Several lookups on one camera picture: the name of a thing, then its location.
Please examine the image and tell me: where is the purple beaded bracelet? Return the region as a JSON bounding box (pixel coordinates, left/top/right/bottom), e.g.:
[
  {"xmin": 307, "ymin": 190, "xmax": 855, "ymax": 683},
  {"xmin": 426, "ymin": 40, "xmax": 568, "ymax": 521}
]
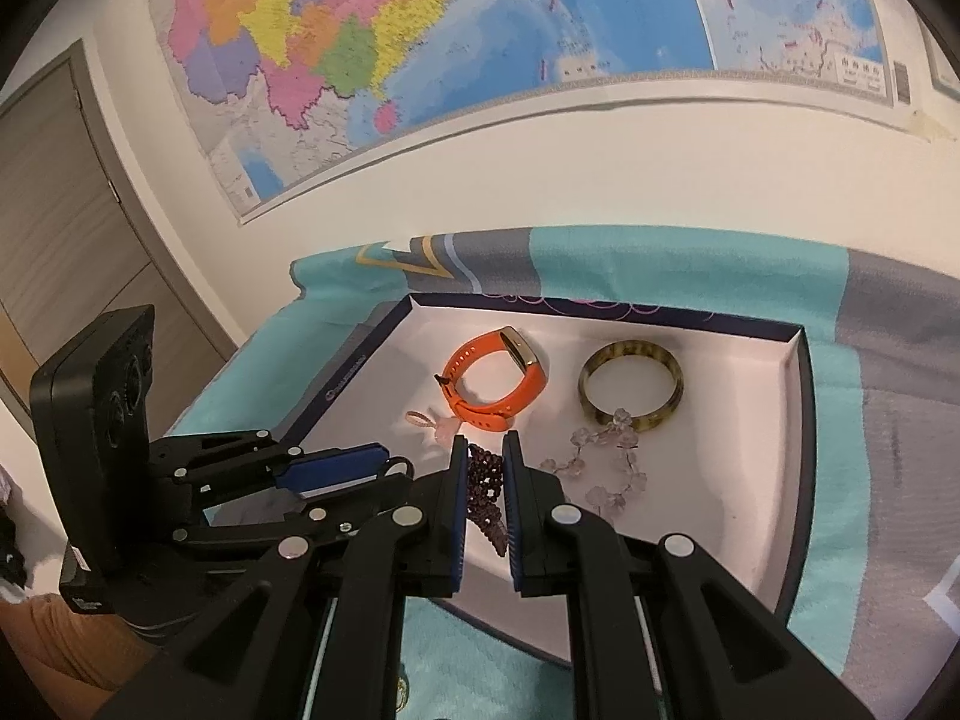
[{"xmin": 466, "ymin": 444, "xmax": 511, "ymax": 557}]

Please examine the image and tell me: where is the clear crystal bead bracelet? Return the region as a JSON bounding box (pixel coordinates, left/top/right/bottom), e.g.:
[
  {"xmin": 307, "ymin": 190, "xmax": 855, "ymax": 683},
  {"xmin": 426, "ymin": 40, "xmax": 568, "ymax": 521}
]
[{"xmin": 540, "ymin": 409, "xmax": 647, "ymax": 526}]

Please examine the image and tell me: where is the teal and grey printed blanket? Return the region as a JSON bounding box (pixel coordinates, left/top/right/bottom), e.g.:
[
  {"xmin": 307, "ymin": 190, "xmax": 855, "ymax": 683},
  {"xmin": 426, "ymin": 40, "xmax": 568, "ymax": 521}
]
[{"xmin": 176, "ymin": 225, "xmax": 960, "ymax": 720}]

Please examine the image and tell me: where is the mottled green bangle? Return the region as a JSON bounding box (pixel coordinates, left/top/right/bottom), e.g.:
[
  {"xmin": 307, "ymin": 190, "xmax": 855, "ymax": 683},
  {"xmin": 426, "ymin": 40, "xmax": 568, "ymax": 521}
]
[{"xmin": 577, "ymin": 341, "xmax": 685, "ymax": 432}]

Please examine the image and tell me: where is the orange smart watch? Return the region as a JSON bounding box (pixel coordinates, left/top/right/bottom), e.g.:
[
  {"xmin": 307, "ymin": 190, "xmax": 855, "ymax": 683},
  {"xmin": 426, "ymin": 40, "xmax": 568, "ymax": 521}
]
[{"xmin": 435, "ymin": 326, "xmax": 548, "ymax": 434}]

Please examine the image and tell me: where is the colourful wall map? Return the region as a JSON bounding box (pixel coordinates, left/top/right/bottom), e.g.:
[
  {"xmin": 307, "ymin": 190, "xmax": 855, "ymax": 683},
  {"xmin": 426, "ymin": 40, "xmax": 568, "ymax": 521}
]
[{"xmin": 150, "ymin": 0, "xmax": 916, "ymax": 226}]

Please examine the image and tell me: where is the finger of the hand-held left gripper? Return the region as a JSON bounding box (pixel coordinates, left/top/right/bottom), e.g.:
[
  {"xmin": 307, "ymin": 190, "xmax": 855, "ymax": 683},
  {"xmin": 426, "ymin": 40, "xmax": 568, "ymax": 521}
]
[
  {"xmin": 171, "ymin": 471, "xmax": 445, "ymax": 550},
  {"xmin": 148, "ymin": 429, "xmax": 389, "ymax": 500}
]

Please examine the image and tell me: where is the dark blue shallow box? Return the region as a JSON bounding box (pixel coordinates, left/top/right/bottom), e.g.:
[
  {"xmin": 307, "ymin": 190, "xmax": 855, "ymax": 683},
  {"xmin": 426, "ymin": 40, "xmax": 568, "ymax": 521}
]
[{"xmin": 206, "ymin": 294, "xmax": 817, "ymax": 668}]

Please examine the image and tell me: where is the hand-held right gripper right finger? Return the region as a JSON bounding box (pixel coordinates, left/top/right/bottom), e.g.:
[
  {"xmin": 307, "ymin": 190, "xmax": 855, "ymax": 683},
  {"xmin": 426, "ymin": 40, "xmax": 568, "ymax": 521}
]
[{"xmin": 501, "ymin": 431, "xmax": 878, "ymax": 720}]

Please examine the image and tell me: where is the pink pendant charm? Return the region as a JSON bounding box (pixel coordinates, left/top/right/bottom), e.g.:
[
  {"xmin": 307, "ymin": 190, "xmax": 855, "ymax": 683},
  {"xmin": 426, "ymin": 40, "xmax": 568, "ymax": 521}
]
[{"xmin": 405, "ymin": 410, "xmax": 460, "ymax": 445}]

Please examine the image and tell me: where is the grey wooden door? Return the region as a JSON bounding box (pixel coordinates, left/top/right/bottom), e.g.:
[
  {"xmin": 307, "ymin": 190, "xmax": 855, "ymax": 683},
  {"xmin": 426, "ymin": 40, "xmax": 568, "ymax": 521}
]
[{"xmin": 0, "ymin": 41, "xmax": 241, "ymax": 436}]

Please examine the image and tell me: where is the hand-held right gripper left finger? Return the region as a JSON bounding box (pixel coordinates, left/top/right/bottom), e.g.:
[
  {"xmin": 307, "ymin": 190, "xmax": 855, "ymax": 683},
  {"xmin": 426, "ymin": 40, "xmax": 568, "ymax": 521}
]
[{"xmin": 90, "ymin": 435, "xmax": 470, "ymax": 720}]

